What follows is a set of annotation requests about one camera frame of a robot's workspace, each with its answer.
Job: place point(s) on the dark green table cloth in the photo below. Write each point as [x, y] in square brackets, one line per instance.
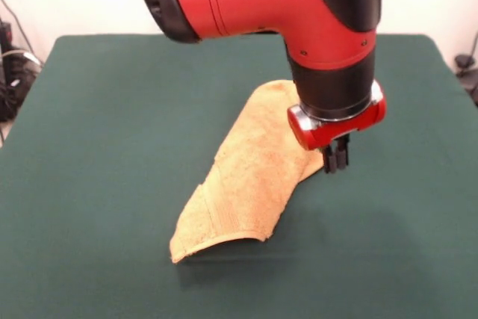
[112, 184]

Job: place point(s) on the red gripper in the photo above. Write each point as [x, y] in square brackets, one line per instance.
[328, 134]

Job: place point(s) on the black upright power strip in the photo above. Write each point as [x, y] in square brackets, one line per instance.
[5, 35]

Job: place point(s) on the small black power adapter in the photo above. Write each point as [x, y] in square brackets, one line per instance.
[463, 61]

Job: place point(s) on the tan terry towel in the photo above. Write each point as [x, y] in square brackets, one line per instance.
[242, 184]

